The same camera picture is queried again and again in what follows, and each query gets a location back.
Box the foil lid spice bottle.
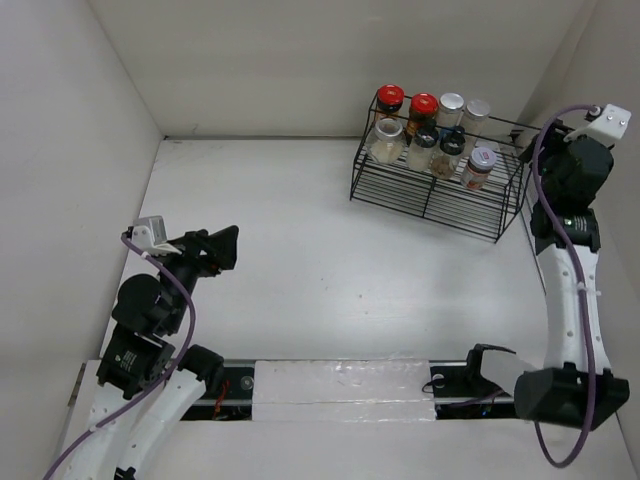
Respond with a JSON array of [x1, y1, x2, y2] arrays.
[[459, 99, 491, 136]]

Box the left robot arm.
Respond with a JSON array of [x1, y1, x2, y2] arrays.
[[97, 138, 543, 404]]

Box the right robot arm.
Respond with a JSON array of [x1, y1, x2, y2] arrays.
[[462, 135, 630, 430]]

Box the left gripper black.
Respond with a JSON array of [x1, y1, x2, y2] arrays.
[[156, 223, 238, 331]]

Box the glass jar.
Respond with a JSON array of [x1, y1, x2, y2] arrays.
[[365, 117, 405, 165]]

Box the black cap spice shaker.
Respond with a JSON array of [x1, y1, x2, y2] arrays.
[[430, 126, 466, 180]]

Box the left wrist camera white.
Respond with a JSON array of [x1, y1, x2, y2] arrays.
[[123, 215, 178, 256]]

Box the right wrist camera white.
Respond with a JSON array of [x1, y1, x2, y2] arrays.
[[564, 104, 632, 147]]

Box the black cap seasoning bottle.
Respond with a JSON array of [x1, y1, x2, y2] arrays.
[[406, 126, 439, 172]]

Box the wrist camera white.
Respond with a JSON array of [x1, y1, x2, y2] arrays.
[[123, 215, 178, 256], [564, 104, 632, 147]]

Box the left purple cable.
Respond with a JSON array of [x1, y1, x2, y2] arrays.
[[42, 234, 196, 480]]

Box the metal base rail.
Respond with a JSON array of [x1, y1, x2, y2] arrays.
[[183, 359, 515, 423]]

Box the white lid paste jar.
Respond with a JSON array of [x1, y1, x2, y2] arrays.
[[460, 147, 497, 190]]

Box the silver lid spice bottle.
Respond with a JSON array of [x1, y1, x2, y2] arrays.
[[435, 92, 465, 129]]

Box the red lid sauce jar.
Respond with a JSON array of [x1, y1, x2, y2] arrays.
[[406, 93, 439, 137], [374, 84, 405, 122]]

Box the black wire rack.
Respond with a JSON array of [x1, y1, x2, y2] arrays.
[[349, 93, 545, 244]]

